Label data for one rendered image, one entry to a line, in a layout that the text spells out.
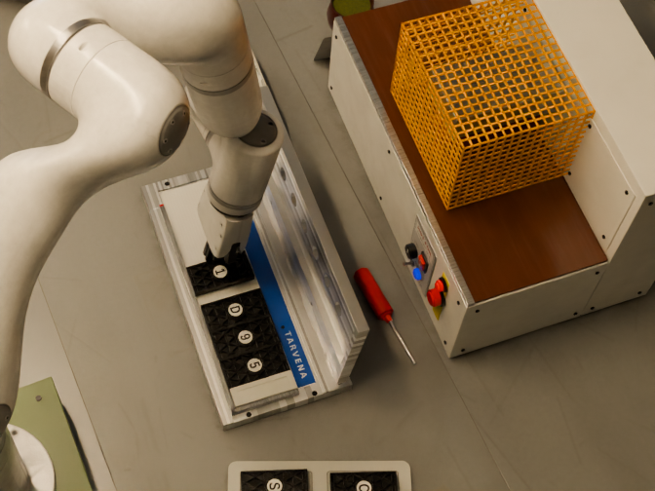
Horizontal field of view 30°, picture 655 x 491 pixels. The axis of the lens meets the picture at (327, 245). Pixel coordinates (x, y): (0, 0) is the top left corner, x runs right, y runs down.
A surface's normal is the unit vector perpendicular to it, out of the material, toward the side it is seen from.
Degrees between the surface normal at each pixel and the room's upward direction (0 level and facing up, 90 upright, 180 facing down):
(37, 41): 32
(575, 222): 0
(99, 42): 10
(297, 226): 83
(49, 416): 3
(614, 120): 0
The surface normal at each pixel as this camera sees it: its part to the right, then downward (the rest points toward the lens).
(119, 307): 0.05, -0.48
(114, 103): -0.29, -0.06
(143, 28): -0.08, 0.69
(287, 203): -0.92, 0.22
